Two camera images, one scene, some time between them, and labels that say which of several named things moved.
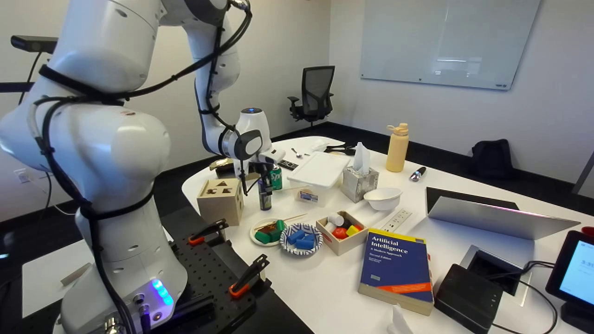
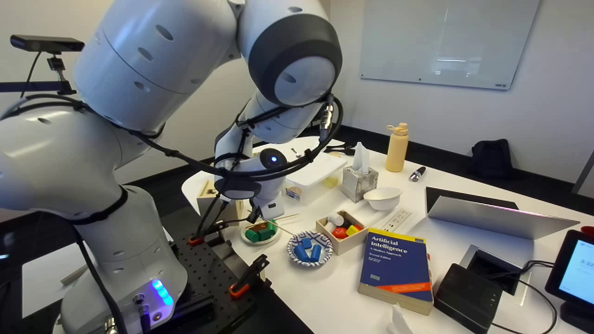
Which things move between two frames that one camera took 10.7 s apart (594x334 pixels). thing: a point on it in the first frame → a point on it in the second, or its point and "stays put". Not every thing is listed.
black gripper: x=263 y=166 → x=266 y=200
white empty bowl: x=383 y=200 stays put
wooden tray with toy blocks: x=343 y=233 stays put
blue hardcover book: x=395 y=270 stays put
